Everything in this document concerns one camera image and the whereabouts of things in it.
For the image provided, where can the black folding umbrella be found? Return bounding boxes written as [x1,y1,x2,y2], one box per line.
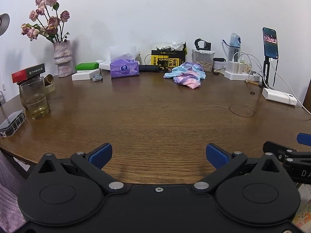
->
[138,64,162,73]

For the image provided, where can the black yellow cardboard box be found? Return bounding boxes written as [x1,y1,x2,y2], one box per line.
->
[151,42,188,70]

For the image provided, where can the black phone stand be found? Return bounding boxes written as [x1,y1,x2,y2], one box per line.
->
[258,57,279,89]

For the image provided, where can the glass cup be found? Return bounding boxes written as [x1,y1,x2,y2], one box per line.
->
[19,77,49,120]

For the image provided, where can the white flat box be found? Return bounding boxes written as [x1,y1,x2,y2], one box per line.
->
[72,69,100,81]

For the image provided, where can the clear plastic case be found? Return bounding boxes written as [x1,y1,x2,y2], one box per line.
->
[0,110,26,138]

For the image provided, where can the small white box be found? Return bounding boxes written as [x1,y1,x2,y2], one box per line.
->
[96,59,112,71]

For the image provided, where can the large white charger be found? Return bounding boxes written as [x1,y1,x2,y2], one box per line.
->
[228,61,240,74]

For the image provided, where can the green box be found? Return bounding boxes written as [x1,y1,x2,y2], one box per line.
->
[75,62,100,71]

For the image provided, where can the colourful patterned cloth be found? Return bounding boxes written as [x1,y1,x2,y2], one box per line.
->
[292,196,311,231]

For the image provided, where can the small white patterned tin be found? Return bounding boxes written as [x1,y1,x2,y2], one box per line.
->
[212,61,229,73]

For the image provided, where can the white power bank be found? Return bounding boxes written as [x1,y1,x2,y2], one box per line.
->
[262,88,298,106]

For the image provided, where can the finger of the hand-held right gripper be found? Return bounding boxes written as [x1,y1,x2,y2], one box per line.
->
[263,140,311,165]
[297,133,311,147]

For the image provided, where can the white power strip with chargers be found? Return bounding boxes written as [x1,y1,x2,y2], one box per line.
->
[232,52,265,83]

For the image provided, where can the pink blue mesh vest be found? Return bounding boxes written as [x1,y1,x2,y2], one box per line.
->
[163,62,207,90]

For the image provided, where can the purple tissue pack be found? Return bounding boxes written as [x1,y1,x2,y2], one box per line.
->
[109,45,140,79]

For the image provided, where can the red black box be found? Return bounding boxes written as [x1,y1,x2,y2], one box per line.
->
[11,64,46,83]

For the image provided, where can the clear container of nuts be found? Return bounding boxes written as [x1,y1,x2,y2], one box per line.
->
[192,49,215,72]

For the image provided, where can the clear blue water bottle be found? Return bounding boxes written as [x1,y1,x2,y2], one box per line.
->
[222,33,243,62]

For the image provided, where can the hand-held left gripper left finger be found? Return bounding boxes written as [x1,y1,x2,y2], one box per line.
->
[33,143,125,193]

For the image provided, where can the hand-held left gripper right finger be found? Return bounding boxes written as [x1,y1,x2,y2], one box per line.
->
[194,143,287,193]

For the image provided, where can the purple ribbed fabric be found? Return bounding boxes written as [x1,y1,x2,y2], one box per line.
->
[0,150,30,233]

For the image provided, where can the tape roll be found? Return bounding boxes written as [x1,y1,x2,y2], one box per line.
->
[44,74,56,94]

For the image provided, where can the white phone charging cable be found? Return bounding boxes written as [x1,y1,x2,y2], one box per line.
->
[272,58,311,115]

